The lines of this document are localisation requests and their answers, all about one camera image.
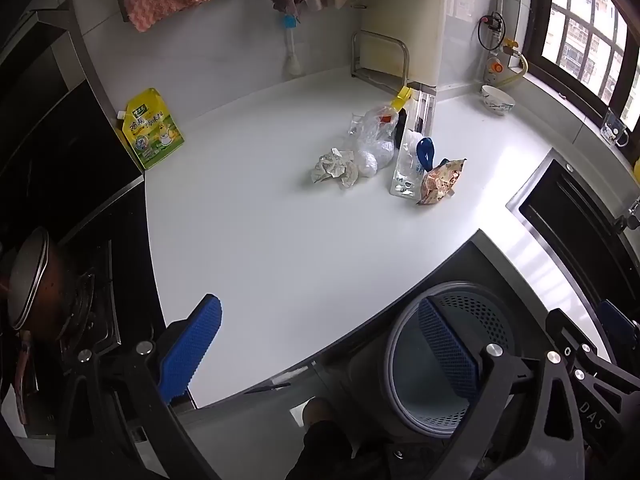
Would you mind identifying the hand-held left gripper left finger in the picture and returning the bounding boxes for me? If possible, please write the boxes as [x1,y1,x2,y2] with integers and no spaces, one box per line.
[54,294,223,480]

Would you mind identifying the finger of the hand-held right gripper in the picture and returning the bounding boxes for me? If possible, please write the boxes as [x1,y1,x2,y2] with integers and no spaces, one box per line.
[596,299,640,361]
[545,308,640,401]

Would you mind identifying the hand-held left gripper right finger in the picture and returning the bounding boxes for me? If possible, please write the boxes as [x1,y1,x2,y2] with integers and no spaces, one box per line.
[417,296,588,480]

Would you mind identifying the grey perforated waste basket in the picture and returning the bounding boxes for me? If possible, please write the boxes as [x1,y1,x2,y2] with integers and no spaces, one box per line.
[350,281,538,441]

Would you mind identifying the clear toothbrush package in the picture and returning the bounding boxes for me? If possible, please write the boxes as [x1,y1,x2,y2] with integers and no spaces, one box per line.
[390,130,426,200]

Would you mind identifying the black gas stove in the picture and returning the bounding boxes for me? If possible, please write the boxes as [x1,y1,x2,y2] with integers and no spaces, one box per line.
[0,180,166,411]

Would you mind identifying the black kitchen sink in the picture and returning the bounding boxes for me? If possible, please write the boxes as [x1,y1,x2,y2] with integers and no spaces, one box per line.
[506,148,640,321]

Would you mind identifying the person's leg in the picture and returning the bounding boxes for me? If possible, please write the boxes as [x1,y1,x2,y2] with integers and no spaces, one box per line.
[287,396,396,480]

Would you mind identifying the patterned snack wrapper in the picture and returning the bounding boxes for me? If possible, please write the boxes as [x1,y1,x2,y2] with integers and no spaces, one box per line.
[416,158,467,207]

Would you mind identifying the brown pot with lid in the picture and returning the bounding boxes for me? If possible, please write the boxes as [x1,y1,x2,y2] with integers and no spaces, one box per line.
[0,226,96,346]

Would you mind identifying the blue plastic piece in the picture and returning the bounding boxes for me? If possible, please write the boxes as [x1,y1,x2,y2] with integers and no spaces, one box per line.
[416,137,436,171]

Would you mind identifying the glass mug with print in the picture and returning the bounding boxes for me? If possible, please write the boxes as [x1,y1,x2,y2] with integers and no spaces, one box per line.
[600,109,632,147]

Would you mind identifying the white tissue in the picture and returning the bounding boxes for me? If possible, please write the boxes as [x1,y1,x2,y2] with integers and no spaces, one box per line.
[356,151,379,179]

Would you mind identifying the crumpled paper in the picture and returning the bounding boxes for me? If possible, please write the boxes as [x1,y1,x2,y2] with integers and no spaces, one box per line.
[311,147,360,190]

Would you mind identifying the yellow green refill pouch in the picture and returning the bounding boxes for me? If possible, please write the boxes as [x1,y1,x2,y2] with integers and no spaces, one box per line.
[114,88,185,171]

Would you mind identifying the clear plastic bag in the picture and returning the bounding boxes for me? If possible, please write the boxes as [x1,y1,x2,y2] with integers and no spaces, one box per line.
[347,105,396,178]

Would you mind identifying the white patterned bowl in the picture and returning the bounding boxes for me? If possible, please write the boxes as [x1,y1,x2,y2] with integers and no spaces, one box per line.
[481,85,516,117]

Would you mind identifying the black range hood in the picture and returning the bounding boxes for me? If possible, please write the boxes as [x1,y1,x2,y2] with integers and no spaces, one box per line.
[0,0,147,261]

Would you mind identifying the dark framed window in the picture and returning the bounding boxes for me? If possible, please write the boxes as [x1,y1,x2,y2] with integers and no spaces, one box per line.
[520,0,640,133]

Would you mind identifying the metal board rack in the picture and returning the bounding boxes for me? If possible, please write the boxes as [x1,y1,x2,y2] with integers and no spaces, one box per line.
[350,29,437,111]

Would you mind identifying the blue white bottle brush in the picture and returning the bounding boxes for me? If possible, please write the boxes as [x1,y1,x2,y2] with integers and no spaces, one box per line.
[281,14,302,78]

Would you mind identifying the cream cutting board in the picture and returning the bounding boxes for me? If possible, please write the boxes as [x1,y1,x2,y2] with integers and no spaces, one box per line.
[360,0,448,96]

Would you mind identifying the thin black cable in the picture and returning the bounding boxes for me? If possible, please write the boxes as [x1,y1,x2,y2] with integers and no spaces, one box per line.
[242,382,292,395]

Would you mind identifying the yellow gas hose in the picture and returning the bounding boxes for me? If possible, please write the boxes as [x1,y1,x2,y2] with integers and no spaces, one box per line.
[482,52,529,88]

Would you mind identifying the black cable loop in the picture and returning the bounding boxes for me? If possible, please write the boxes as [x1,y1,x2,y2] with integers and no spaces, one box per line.
[477,12,506,51]

